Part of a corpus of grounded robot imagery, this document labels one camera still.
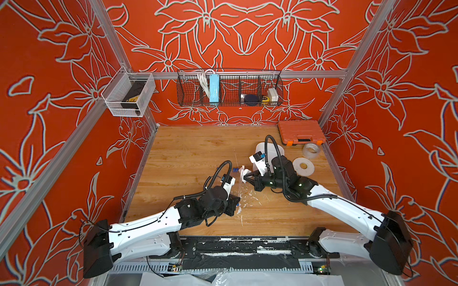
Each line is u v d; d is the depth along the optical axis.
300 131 1.10
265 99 0.95
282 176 0.57
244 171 0.74
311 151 1.06
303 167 0.98
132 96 0.81
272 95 0.91
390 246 0.38
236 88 0.97
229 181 0.65
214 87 0.90
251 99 0.95
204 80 0.86
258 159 0.66
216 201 0.54
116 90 0.80
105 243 0.41
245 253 0.73
